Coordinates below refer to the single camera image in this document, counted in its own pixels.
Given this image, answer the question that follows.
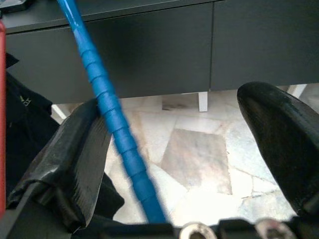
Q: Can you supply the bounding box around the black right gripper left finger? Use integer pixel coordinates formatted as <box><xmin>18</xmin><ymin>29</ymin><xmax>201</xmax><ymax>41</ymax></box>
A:
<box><xmin>6</xmin><ymin>99</ymin><xmax>112</xmax><ymax>231</ymax></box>

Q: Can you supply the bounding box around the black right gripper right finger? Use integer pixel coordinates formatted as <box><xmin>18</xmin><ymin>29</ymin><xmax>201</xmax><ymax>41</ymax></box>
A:
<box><xmin>236</xmin><ymin>81</ymin><xmax>319</xmax><ymax>220</ymax></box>

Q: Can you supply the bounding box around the blue plastic hanger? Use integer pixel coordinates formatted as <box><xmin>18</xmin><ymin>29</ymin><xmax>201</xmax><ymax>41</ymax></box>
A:
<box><xmin>56</xmin><ymin>0</ymin><xmax>167</xmax><ymax>224</ymax></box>

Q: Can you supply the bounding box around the black printed T-shirt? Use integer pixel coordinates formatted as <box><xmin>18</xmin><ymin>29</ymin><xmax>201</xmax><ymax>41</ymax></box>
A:
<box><xmin>4</xmin><ymin>52</ymin><xmax>125</xmax><ymax>222</ymax></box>

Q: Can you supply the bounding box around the black TV console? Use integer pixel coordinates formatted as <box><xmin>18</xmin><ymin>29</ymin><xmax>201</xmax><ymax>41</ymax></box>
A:
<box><xmin>0</xmin><ymin>0</ymin><xmax>319</xmax><ymax>122</ymax></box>

